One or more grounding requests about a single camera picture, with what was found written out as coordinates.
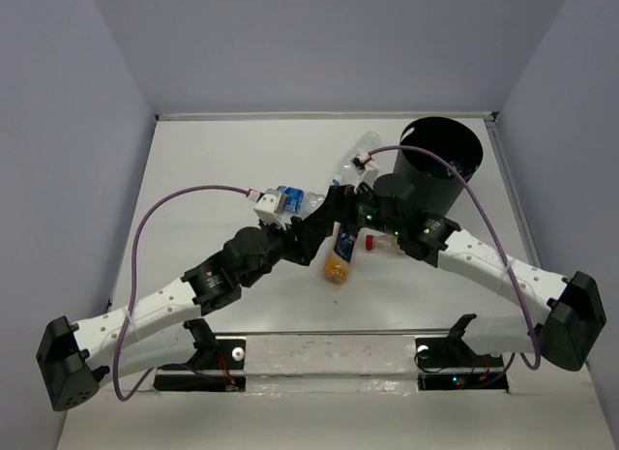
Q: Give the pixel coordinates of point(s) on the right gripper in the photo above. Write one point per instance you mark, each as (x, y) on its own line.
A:
(338, 207)

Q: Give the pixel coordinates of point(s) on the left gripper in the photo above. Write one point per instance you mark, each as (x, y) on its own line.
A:
(298, 250)

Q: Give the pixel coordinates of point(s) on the clear crushed bottle white cap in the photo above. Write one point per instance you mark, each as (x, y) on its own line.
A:
(456, 167)

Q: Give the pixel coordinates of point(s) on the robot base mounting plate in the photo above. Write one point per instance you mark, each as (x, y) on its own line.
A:
(347, 363)

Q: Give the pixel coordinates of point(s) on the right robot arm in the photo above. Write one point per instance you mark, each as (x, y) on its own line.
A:
(562, 316)

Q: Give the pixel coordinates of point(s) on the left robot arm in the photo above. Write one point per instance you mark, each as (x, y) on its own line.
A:
(75, 357)

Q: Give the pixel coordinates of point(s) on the black cylindrical bin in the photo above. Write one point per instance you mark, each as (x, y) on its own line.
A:
(447, 139)

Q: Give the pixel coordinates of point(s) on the clear bottle blue label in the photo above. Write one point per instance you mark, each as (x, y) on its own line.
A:
(299, 202)

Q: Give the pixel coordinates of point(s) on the orange juice bottle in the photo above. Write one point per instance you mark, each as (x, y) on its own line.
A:
(337, 266)

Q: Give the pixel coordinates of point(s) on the small bottle red cap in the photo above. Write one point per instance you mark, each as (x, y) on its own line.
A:
(383, 243)

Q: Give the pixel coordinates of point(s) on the clear bottle blue cap far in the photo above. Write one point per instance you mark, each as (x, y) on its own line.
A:
(344, 173)

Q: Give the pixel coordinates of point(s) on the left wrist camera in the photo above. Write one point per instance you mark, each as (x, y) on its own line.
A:
(270, 208)

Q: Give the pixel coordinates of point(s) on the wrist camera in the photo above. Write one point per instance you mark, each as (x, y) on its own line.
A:
(270, 208)
(366, 167)

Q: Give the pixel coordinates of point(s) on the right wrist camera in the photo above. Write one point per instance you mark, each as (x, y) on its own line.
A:
(366, 167)

